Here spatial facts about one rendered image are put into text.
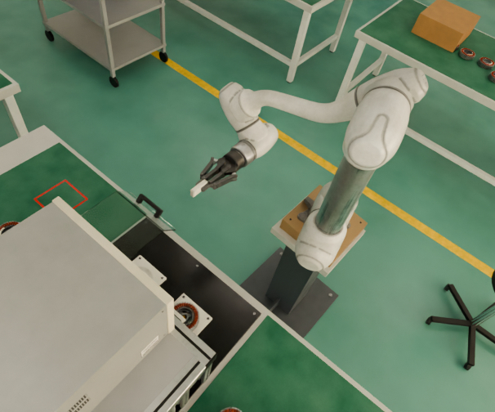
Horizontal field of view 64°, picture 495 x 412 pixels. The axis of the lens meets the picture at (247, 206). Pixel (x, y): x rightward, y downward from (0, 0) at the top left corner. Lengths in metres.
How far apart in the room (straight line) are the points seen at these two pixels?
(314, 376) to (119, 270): 0.86
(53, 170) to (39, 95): 1.71
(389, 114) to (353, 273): 1.78
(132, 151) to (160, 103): 0.59
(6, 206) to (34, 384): 1.12
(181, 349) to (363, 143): 0.72
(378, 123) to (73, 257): 0.81
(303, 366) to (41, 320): 0.94
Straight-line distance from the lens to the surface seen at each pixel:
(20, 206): 1.95
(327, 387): 1.59
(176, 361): 1.15
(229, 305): 1.59
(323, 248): 1.47
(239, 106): 1.46
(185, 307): 1.53
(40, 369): 0.99
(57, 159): 2.08
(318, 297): 2.54
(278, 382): 1.55
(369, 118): 1.04
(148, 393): 1.14
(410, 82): 1.17
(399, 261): 2.91
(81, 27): 4.08
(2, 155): 2.17
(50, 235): 1.13
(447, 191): 3.54
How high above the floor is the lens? 2.23
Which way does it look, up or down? 53 degrees down
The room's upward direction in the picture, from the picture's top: 13 degrees clockwise
